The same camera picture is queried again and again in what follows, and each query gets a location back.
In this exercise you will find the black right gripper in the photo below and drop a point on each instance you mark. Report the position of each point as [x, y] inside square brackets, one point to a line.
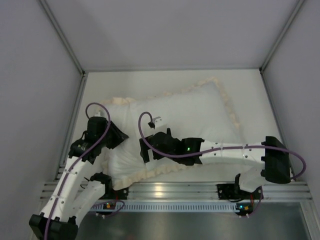
[145, 150]

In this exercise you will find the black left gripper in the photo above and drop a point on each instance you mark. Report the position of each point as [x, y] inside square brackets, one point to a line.
[116, 136]

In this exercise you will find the grey pillowcase with cream frill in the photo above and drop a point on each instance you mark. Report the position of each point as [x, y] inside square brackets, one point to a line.
[203, 110]

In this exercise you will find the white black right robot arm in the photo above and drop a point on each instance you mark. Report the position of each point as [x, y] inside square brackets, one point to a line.
[268, 161]

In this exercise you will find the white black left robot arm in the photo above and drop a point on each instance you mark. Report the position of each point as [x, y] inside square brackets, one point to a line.
[81, 184]

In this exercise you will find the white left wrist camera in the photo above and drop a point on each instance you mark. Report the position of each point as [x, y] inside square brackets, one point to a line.
[100, 113]

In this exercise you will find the aluminium mounting rail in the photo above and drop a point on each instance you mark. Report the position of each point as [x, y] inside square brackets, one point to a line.
[292, 192]

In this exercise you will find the slotted grey cable duct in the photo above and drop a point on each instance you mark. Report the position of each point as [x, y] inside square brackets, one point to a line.
[174, 207]

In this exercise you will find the left aluminium frame post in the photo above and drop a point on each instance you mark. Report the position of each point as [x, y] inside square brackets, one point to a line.
[61, 35]

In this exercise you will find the aluminium frame post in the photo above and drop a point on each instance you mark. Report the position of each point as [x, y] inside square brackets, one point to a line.
[283, 32]
[61, 35]

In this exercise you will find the right aluminium frame post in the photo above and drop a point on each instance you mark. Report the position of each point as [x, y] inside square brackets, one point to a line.
[283, 32]

